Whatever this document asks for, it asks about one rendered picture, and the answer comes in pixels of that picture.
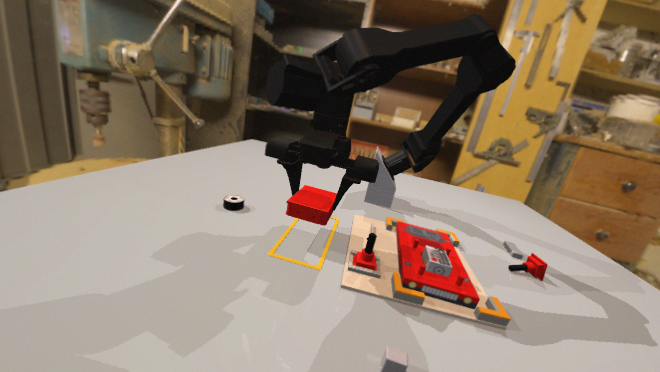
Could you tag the red toy car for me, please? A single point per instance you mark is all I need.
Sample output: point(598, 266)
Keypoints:
point(457, 288)

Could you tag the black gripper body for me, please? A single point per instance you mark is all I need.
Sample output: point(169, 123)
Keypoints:
point(285, 149)

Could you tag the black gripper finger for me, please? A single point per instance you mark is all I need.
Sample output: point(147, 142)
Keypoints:
point(346, 183)
point(294, 174)

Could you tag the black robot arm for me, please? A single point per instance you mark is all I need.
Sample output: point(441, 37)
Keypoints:
point(370, 57)

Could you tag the yellow rectangular outline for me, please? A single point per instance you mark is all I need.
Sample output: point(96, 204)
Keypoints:
point(323, 255)

